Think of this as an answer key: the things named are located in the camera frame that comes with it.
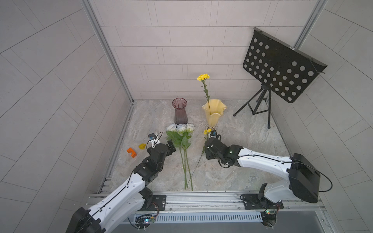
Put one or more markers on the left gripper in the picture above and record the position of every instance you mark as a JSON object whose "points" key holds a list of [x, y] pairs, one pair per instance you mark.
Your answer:
{"points": [[169, 152]]}

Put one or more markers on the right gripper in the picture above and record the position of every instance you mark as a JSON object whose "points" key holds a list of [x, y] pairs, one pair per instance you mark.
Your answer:
{"points": [[207, 152]]}

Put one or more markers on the yellow carnation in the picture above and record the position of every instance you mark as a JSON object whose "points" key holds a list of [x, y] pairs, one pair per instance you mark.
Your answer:
{"points": [[203, 78], [206, 133]]}

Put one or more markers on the white rose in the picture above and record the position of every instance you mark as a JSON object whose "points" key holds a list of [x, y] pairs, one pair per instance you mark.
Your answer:
{"points": [[187, 134], [171, 132], [180, 146]]}

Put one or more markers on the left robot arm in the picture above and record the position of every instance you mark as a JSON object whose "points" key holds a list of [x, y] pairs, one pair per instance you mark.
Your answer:
{"points": [[128, 198]]}

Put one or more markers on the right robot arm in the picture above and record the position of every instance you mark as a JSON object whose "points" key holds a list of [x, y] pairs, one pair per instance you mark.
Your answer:
{"points": [[300, 178]]}

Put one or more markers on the yellow plastic piece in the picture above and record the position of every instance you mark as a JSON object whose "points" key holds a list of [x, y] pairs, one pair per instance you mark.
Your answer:
{"points": [[142, 146]]}

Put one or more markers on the orange plastic block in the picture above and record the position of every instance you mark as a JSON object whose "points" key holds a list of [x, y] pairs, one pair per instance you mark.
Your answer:
{"points": [[131, 152]]}

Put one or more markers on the yellow ruffled vase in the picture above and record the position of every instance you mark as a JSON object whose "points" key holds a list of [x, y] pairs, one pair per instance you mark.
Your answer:
{"points": [[214, 109]]}

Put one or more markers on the purple glass vase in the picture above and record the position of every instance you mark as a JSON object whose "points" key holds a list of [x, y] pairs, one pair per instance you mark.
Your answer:
{"points": [[179, 105]]}

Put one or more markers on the left circuit board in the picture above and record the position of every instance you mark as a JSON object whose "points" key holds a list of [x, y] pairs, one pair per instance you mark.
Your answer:
{"points": [[144, 221]]}

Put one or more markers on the circuit board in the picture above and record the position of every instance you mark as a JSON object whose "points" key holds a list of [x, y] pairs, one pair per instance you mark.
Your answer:
{"points": [[144, 221], [268, 220]]}

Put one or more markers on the right circuit board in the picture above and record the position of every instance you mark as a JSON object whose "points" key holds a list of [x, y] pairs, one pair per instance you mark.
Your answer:
{"points": [[268, 220]]}

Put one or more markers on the black perforated music stand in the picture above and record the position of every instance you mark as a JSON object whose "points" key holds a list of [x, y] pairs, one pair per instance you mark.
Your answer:
{"points": [[280, 68]]}

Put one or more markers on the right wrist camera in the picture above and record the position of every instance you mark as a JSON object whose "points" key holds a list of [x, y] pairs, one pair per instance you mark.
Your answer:
{"points": [[213, 133]]}

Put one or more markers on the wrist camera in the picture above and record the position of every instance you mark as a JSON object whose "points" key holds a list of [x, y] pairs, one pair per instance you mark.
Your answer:
{"points": [[213, 133], [152, 139]]}

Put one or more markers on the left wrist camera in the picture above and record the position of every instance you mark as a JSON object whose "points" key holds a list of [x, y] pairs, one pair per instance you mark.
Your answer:
{"points": [[152, 139]]}

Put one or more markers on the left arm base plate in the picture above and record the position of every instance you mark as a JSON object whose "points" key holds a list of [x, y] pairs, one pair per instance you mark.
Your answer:
{"points": [[157, 203]]}

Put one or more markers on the aluminium rail frame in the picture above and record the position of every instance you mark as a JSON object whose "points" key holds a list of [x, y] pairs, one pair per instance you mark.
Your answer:
{"points": [[224, 201]]}

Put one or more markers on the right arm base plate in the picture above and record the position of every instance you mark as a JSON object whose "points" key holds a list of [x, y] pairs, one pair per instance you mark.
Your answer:
{"points": [[253, 202]]}

